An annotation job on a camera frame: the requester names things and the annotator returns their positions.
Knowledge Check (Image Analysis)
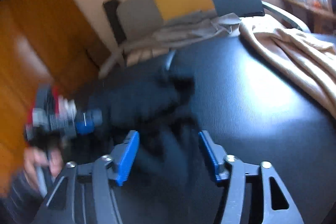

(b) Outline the black knit sweater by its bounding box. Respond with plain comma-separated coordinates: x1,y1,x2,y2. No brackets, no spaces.
69,67,199,187

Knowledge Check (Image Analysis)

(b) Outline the person's left forearm dark sleeve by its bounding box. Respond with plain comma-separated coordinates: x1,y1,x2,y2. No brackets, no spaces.
1,170,43,224

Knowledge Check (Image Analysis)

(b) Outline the person's left hand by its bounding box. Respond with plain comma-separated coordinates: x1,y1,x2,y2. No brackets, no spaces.
23,147,63,190

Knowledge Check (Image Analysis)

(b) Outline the grey garment on sofa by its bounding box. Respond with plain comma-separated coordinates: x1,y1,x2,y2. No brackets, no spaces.
120,13,241,53

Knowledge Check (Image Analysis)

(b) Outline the cream knit sweater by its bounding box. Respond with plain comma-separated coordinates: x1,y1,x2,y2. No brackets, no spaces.
239,22,335,117

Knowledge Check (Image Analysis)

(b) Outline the grey yellow blue sofa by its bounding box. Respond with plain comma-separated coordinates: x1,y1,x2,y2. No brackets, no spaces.
99,0,309,77

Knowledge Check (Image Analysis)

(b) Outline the wooden desk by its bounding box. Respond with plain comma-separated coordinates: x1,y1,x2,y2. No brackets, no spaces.
282,0,335,35

